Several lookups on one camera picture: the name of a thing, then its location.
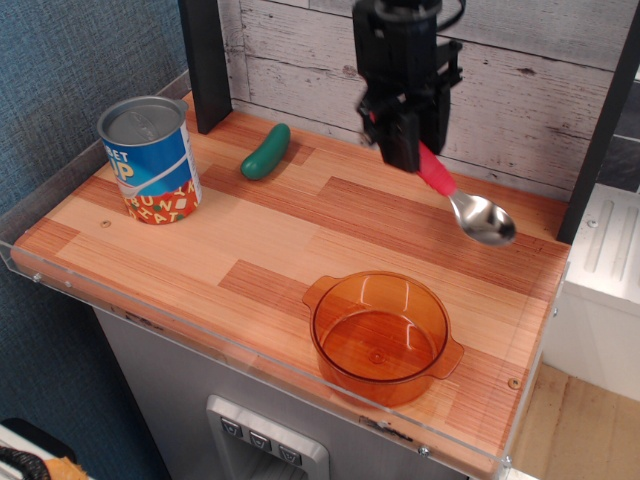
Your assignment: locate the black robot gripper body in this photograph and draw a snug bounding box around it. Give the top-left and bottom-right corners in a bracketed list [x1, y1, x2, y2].
[352, 1, 463, 143]

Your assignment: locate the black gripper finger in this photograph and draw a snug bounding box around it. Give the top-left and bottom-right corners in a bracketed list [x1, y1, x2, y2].
[375, 112, 420, 173]
[413, 86, 451, 154]

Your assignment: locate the red handled metal spoon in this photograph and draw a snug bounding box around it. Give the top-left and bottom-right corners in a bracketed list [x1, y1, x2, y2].
[418, 143, 516, 247]

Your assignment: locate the green toy pickle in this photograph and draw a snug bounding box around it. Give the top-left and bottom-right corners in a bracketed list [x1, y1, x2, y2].
[241, 123, 291, 180]

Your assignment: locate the clear acrylic table guard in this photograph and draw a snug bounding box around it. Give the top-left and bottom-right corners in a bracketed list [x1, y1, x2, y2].
[0, 70, 571, 474]

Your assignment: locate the orange transparent plastic pot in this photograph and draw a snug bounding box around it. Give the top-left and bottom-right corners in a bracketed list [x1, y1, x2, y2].
[303, 271, 464, 407]

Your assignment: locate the blue soup can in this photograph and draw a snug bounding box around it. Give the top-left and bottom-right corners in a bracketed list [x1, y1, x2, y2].
[97, 96, 202, 225]

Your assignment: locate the white toy sink unit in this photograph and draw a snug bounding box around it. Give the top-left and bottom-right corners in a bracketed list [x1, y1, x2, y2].
[542, 185, 639, 400]

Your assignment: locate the grey toy fridge cabinet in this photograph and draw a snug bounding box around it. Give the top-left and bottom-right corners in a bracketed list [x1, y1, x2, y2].
[96, 310, 463, 479]

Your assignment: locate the silver dispenser button panel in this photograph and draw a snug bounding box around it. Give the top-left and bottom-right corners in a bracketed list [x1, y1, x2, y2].
[206, 395, 331, 479]

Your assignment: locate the black and orange object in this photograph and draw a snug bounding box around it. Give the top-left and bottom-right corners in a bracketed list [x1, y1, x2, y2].
[1, 418, 90, 479]

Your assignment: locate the dark right frame post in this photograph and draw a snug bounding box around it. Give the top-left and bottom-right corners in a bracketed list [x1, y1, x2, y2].
[556, 2, 639, 245]

